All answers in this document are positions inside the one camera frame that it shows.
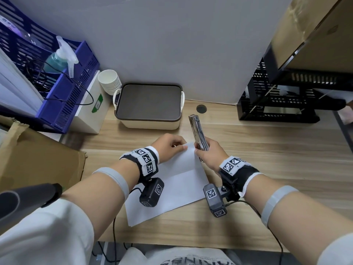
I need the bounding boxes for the brown cardboard box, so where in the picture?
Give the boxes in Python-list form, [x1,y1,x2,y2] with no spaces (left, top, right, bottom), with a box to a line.
[0,115,88,191]

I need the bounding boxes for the black looped cable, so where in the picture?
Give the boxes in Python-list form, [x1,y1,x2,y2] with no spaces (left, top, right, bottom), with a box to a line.
[26,59,95,107]

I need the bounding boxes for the thin black camera cable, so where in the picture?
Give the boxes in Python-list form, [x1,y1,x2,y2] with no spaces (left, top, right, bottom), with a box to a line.
[112,187,142,244]
[226,200,285,261]

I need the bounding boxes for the white box green label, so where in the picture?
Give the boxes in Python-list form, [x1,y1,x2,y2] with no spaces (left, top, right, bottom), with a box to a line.
[74,70,111,135]

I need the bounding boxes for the black plastic file tray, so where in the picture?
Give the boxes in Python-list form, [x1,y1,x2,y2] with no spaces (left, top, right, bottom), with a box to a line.
[237,56,348,124]

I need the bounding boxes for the person's left hand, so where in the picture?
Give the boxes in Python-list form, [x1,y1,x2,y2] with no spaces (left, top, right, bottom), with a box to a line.
[152,134,189,164]

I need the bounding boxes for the silver metal stapler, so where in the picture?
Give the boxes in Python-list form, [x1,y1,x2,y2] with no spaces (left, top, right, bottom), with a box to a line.
[188,114,210,163]

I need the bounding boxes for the blue plastic file tray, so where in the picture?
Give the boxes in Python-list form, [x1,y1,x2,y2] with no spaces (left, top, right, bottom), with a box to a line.
[0,0,100,134]

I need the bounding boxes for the black grey tube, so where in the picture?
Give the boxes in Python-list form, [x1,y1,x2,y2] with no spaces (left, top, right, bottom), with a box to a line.
[0,183,63,233]

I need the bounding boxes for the white shirt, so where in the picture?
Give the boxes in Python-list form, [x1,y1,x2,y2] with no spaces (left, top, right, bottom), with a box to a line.
[0,198,353,265]

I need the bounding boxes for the person's right forearm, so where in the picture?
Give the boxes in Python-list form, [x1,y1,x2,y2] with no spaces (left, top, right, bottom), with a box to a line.
[242,174,353,253]

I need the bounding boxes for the large tan cardboard box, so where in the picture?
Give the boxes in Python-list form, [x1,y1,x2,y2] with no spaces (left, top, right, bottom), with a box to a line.
[265,0,353,86]

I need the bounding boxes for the white papers stack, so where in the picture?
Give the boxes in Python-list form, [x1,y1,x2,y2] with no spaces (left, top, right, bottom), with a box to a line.
[0,48,45,118]

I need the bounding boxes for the stack of white paper cups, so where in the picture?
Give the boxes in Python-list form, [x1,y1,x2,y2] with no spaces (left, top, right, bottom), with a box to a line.
[98,69,123,96]

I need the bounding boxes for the black marker wristband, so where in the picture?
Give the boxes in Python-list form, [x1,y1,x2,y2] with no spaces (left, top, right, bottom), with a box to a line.
[119,146,160,183]
[218,156,261,197]

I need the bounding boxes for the white paper sheets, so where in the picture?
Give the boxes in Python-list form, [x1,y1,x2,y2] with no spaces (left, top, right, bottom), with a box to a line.
[125,142,210,227]

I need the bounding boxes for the spray bottle teal liquid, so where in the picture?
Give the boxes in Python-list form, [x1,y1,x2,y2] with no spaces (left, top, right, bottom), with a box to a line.
[43,36,80,79]

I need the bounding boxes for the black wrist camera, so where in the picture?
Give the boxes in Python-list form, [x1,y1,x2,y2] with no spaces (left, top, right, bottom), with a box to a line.
[203,184,240,218]
[139,178,165,208]

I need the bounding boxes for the cream storage box brown lid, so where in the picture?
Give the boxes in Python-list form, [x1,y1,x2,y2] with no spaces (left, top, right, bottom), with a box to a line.
[113,82,185,131]

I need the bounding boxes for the person's right hand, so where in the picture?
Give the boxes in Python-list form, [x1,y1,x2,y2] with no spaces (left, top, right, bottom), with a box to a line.
[194,137,230,172]

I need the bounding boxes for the person's left forearm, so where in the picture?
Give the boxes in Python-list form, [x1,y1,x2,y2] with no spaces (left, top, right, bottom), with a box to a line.
[62,160,142,242]

